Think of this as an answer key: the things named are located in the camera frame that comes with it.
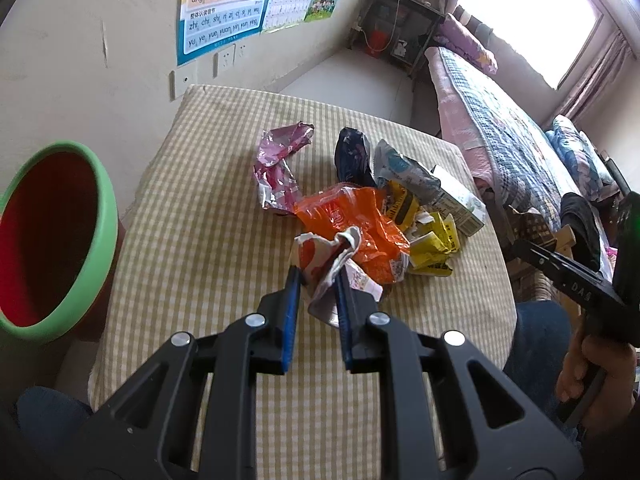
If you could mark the light purple curtain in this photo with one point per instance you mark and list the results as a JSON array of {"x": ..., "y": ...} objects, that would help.
[{"x": 554, "y": 56}]

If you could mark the dark blue snack wrapper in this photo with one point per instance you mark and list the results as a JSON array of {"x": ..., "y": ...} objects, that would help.
[{"x": 352, "y": 158}]

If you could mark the pink pillow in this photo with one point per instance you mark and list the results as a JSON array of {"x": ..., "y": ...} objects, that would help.
[{"x": 454, "y": 36}]

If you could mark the yellow snack bag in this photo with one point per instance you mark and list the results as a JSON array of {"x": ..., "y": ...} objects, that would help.
[{"x": 433, "y": 239}]

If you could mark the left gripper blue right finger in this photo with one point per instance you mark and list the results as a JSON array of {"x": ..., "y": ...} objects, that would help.
[{"x": 343, "y": 301}]

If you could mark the white milk carton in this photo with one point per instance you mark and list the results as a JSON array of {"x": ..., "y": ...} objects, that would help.
[{"x": 468, "y": 211}]

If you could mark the black clothing on bed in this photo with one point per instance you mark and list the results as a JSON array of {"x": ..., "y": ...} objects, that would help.
[{"x": 577, "y": 214}]

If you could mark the person's blue jeans leg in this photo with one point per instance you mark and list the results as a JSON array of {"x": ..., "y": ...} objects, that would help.
[{"x": 47, "y": 418}]

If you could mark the white paper wrapper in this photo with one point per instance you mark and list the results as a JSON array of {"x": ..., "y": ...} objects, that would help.
[{"x": 321, "y": 261}]

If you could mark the blue pinyin wall poster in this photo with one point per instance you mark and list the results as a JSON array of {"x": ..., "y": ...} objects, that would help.
[{"x": 206, "y": 25}]

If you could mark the white wall cover plate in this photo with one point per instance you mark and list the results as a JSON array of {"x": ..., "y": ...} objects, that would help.
[{"x": 181, "y": 78}]

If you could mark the orange plastic bag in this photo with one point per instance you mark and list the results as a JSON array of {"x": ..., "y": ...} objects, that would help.
[{"x": 383, "y": 252}]

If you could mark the red bin with green rim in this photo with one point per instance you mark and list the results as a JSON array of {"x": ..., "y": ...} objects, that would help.
[{"x": 60, "y": 241}]

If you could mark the pink wrapper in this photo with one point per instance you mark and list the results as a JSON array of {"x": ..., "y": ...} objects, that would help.
[{"x": 277, "y": 188}]

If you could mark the red bucket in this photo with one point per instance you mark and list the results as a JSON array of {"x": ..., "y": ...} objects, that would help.
[{"x": 375, "y": 42}]

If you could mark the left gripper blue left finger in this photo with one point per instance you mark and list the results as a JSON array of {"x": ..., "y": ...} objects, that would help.
[{"x": 289, "y": 304}]

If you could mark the bed with plaid quilt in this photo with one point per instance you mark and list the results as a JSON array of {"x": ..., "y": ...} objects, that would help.
[{"x": 508, "y": 154}]

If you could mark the wooden chair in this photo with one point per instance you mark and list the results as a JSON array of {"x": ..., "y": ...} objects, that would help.
[{"x": 533, "y": 259}]

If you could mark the person's right hand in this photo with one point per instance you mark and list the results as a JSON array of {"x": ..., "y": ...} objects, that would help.
[{"x": 608, "y": 368}]

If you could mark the folded floral blanket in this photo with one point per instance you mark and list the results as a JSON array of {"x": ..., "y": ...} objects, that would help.
[{"x": 581, "y": 160}]

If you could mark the dark shelf unit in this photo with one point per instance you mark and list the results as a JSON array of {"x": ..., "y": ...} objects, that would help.
[{"x": 411, "y": 25}]

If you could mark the beige checkered tablecloth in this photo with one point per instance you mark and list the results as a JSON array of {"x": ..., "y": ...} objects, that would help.
[{"x": 200, "y": 252}]

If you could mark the grey silver wrapper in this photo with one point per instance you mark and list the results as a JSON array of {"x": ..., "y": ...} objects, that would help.
[{"x": 389, "y": 165}]

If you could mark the white wall socket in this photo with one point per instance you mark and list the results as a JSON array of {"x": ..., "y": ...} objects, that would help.
[{"x": 224, "y": 60}]

